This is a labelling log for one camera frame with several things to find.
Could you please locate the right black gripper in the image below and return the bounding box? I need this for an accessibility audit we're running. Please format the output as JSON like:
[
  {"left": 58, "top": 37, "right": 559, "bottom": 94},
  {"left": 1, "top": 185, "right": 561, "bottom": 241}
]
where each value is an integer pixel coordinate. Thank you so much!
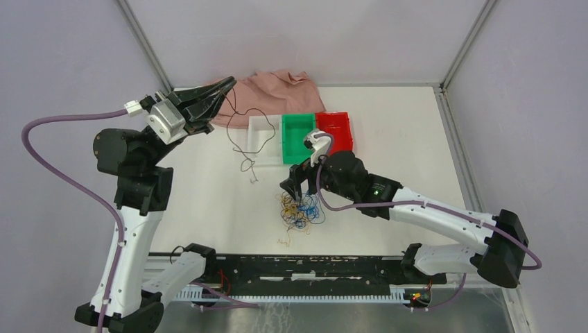
[{"left": 280, "top": 146, "right": 356, "bottom": 201}]

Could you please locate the coloured wire bundle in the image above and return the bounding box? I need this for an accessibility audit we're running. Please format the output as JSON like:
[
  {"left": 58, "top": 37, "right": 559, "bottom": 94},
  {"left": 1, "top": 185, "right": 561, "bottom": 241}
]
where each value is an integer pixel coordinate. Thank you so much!
[{"left": 275, "top": 191, "right": 328, "bottom": 248}]

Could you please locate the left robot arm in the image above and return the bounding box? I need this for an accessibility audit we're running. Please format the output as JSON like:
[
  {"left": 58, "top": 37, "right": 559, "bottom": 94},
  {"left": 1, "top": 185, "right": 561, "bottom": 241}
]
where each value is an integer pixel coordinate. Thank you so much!
[{"left": 74, "top": 76, "right": 236, "bottom": 332}]

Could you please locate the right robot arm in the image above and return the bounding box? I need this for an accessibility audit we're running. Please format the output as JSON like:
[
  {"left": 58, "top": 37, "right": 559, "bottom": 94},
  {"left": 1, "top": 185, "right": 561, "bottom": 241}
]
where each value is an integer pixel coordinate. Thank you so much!
[{"left": 280, "top": 151, "right": 530, "bottom": 289}]

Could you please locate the white plastic bin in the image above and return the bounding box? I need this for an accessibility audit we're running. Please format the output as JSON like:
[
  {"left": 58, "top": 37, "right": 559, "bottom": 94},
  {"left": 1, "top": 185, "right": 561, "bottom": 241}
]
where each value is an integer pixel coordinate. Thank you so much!
[{"left": 245, "top": 115, "right": 283, "bottom": 167}]

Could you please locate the green plastic bin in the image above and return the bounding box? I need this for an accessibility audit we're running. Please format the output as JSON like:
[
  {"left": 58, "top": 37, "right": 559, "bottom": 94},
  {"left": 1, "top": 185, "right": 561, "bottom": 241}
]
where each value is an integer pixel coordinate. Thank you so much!
[{"left": 282, "top": 113, "right": 316, "bottom": 164}]

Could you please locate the red plastic bin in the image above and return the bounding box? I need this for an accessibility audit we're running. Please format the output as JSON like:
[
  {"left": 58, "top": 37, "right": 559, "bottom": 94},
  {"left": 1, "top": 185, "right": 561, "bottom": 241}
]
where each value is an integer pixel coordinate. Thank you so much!
[{"left": 315, "top": 112, "right": 354, "bottom": 155}]

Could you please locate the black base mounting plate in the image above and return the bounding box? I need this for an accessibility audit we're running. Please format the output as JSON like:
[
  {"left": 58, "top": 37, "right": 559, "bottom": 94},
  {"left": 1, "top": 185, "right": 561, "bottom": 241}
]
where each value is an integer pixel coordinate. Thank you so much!
[{"left": 196, "top": 254, "right": 447, "bottom": 297}]

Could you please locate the pink crumpled cloth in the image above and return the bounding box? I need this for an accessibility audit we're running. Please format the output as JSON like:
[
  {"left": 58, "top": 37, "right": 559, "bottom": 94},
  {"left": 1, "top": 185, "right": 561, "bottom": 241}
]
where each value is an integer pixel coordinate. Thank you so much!
[{"left": 211, "top": 69, "right": 326, "bottom": 128}]

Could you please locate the white slotted cable duct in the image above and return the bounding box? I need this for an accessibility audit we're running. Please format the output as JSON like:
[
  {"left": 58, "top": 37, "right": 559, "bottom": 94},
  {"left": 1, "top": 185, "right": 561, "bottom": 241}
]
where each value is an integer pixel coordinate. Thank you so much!
[{"left": 173, "top": 285, "right": 430, "bottom": 307}]

